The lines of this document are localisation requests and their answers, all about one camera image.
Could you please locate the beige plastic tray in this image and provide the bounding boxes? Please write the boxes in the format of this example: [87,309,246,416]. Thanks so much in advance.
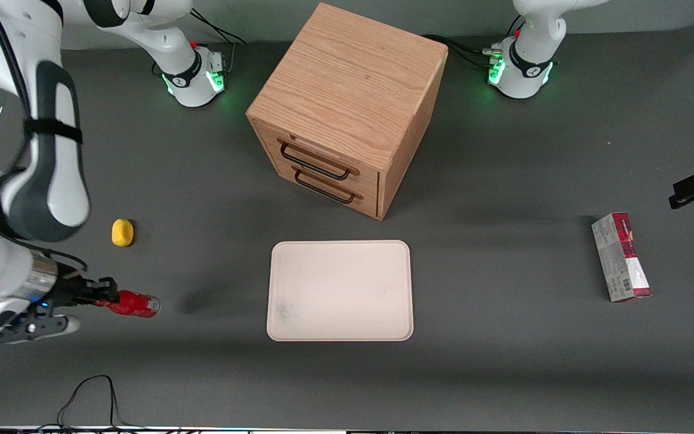
[266,240,414,343]

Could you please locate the black drawer handle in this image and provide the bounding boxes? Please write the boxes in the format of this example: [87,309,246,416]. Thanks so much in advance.
[279,140,352,181]
[293,168,358,205]

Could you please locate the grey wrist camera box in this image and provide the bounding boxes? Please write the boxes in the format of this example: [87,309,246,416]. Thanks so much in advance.
[0,313,82,345]

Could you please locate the red and grey carton box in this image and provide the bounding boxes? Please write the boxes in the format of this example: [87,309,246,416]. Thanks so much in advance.
[590,212,653,303]

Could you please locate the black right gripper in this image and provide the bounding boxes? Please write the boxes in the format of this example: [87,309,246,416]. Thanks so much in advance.
[50,273,120,310]

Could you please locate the black cable loop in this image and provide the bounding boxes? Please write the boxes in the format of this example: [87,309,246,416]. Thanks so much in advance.
[35,374,146,432]

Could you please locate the red soda can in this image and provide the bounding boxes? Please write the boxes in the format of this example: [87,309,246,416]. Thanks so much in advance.
[95,290,161,319]

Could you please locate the wooden two-drawer cabinet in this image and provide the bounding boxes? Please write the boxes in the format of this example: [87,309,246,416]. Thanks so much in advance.
[245,2,449,221]

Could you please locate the yellow lemon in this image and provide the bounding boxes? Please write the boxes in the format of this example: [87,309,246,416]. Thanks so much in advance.
[111,218,136,248]

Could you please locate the black arm base cables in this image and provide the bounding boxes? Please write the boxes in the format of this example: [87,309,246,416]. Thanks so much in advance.
[189,7,248,48]
[422,34,504,69]

